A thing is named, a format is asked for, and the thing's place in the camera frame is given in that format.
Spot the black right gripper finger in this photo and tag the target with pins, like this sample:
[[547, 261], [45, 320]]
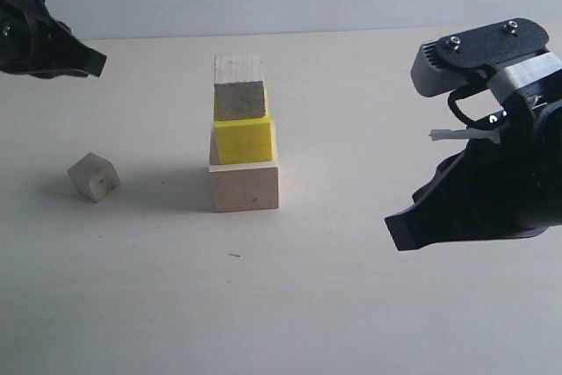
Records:
[[429, 221]]

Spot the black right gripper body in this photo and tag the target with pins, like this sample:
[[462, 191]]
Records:
[[511, 190]]

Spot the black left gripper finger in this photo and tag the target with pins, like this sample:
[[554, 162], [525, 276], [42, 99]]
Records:
[[72, 57]]

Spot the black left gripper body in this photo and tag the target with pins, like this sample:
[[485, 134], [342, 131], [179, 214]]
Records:
[[28, 40]]

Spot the small wooden cube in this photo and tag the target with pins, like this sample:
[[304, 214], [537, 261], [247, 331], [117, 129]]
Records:
[[94, 177]]

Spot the large pale wooden cube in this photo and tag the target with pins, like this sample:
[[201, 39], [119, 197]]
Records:
[[247, 186]]

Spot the medium wooden cube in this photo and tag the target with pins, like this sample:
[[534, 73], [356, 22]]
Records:
[[239, 91]]

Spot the yellow cube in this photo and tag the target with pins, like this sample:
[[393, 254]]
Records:
[[244, 140]]

